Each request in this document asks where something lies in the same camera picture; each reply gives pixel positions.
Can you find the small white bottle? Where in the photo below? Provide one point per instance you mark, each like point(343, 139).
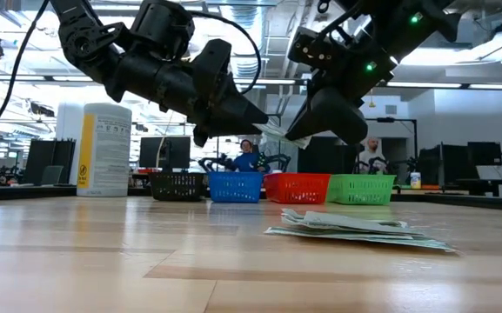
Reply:
point(415, 180)

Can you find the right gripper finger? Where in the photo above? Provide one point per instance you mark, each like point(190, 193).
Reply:
point(333, 117)

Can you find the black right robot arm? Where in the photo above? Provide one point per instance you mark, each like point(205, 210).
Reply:
point(407, 21)

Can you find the red plastic basket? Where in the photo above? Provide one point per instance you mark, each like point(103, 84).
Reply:
point(296, 189)

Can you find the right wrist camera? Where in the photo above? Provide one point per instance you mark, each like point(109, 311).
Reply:
point(316, 48)

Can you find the white yellow wipes canister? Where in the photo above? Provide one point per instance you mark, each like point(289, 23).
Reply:
point(107, 152)

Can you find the person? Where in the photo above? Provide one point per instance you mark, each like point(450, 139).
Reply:
point(246, 161)
point(370, 154)

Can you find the blue plastic basket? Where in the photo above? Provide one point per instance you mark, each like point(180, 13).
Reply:
point(236, 187)

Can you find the black partition panel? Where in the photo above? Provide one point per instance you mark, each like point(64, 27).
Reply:
point(42, 161)

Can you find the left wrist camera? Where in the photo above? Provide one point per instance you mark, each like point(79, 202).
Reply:
point(213, 61)

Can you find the green plastic basket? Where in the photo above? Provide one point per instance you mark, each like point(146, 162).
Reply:
point(361, 189)

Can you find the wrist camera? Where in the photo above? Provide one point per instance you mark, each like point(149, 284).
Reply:
point(316, 48)
point(213, 61)

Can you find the wide silver ceiling duct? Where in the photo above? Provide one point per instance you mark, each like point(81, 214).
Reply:
point(246, 65)

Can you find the white LED light bar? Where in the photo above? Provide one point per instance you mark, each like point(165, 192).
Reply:
point(429, 84)

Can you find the black aluminium rig frame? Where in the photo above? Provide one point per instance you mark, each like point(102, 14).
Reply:
point(28, 192)

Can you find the black plastic basket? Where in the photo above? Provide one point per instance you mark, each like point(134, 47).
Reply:
point(176, 187)

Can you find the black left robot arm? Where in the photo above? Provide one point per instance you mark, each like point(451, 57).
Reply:
point(85, 43)

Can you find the black computer monitor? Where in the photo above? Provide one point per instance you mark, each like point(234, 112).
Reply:
point(176, 152)
point(485, 153)
point(450, 165)

